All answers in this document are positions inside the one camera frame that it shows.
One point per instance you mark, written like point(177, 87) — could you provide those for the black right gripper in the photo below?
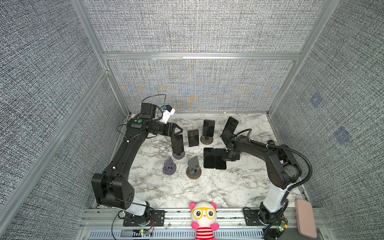
point(234, 158)

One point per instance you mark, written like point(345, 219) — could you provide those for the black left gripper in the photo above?
point(172, 126)

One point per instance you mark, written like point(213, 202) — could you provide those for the black phone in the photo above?
point(230, 127)
point(220, 163)
point(208, 128)
point(209, 158)

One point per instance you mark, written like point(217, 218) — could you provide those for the blue phone mid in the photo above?
point(177, 144)

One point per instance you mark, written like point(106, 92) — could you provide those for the purple phone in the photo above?
point(193, 138)

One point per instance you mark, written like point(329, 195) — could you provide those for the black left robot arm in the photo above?
point(111, 187)

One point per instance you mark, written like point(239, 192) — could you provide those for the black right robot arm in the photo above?
point(282, 167)

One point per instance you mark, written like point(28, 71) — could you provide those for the purple stand mid left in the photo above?
point(178, 156)

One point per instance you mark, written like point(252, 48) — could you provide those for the wooden grey stand back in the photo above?
point(206, 140)

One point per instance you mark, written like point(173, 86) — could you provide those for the purple stand front left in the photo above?
point(169, 167)

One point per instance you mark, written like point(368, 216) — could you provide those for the wooden round phone stand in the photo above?
point(194, 170)

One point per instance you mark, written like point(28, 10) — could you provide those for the pink phone case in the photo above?
point(305, 219)

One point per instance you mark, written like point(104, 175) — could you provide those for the pink white plush toy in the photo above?
point(204, 217)

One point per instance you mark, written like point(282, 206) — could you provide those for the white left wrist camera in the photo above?
point(168, 111)

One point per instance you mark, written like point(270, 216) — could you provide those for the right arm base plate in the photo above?
point(253, 217)

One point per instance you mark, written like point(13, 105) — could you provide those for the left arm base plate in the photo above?
point(153, 218)

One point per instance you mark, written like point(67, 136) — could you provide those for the aluminium front rail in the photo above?
point(107, 224)

